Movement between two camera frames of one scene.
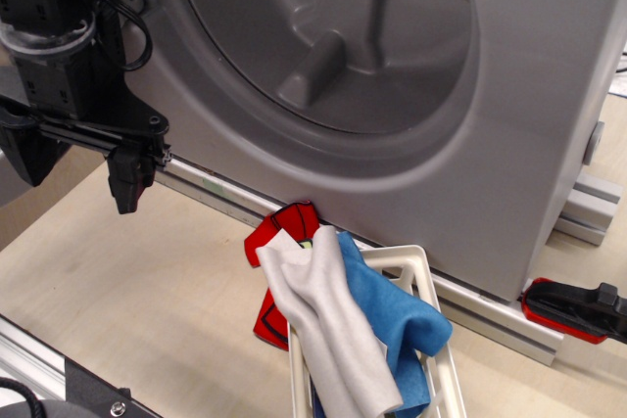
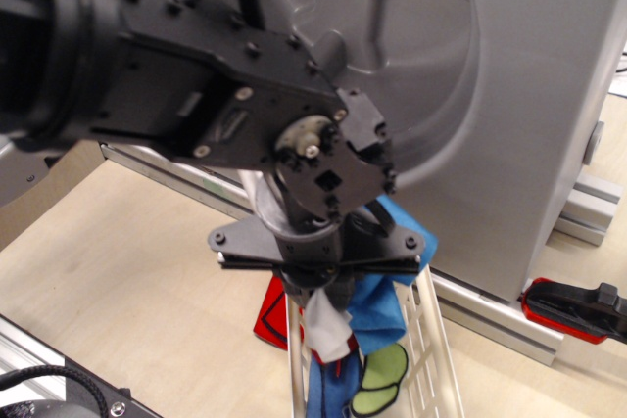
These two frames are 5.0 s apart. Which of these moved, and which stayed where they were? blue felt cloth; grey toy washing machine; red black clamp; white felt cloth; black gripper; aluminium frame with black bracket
Moved: white felt cloth; black gripper; blue felt cloth
Stayed: red black clamp; aluminium frame with black bracket; grey toy washing machine
